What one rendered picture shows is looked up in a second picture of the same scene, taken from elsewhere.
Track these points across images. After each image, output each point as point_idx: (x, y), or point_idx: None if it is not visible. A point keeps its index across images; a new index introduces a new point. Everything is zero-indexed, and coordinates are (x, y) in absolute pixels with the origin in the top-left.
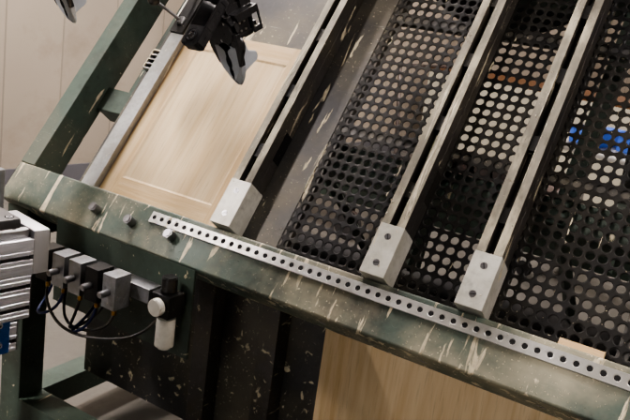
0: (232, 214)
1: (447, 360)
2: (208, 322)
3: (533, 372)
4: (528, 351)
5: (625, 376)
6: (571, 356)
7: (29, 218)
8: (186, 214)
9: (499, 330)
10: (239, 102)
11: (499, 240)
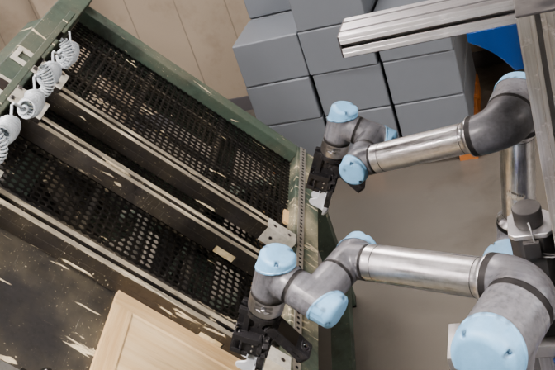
0: (282, 353)
1: (316, 258)
2: None
3: (309, 229)
4: (302, 226)
5: (300, 200)
6: (299, 213)
7: (449, 341)
8: None
9: (298, 234)
10: (170, 359)
11: (261, 215)
